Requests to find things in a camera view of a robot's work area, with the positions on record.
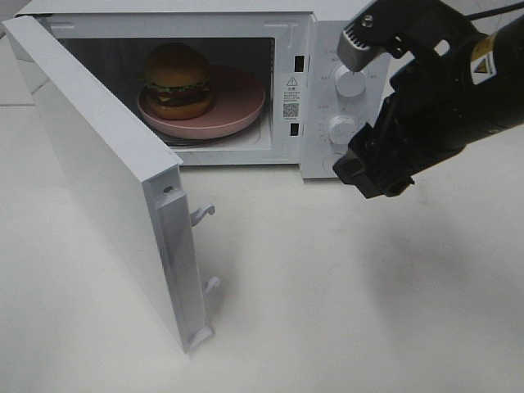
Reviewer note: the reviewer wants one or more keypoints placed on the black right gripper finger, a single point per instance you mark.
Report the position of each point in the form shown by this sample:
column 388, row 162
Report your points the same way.
column 373, row 166

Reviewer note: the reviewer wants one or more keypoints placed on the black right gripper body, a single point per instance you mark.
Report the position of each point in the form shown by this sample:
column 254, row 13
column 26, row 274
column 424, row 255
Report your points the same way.
column 442, row 103

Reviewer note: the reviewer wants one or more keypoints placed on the white round door button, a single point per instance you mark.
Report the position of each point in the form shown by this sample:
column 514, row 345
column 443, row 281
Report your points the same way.
column 330, row 161

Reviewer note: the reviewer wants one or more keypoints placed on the pink round plate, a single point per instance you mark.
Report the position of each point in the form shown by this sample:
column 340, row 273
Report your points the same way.
column 239, row 100

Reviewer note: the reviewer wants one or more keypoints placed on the burger with lettuce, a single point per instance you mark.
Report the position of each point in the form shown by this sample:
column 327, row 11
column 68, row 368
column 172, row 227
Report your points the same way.
column 176, row 82

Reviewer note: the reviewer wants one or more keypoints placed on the white microwave door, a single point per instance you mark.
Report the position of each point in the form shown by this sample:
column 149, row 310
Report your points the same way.
column 125, row 177

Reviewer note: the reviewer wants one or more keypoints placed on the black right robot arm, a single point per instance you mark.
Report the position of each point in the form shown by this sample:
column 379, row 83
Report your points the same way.
column 512, row 61

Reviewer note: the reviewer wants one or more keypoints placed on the white lower timer knob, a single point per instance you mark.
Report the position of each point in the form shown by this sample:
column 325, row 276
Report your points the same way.
column 341, row 129

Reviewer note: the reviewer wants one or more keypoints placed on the white upper power knob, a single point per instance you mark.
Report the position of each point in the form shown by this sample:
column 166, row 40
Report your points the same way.
column 349, row 83

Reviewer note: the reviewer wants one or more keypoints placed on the white microwave oven body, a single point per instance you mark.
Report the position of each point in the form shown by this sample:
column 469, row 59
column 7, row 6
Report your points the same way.
column 295, row 63

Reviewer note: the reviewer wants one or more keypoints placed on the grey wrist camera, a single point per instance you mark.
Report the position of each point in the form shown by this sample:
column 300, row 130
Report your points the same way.
column 379, row 28

